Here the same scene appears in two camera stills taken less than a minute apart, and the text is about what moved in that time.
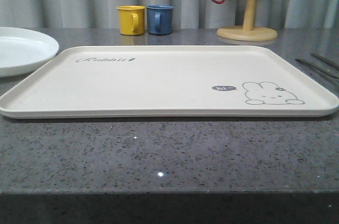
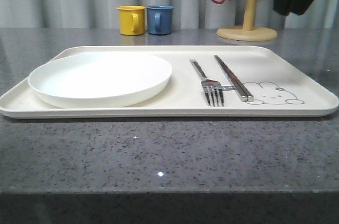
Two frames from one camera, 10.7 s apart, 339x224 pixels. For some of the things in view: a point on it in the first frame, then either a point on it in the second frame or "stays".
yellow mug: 131,18 stays
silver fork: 318,68 -> 211,87
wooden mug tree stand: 248,32 stays
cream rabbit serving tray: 140,81 stays
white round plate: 22,49 -> 97,80
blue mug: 160,19 stays
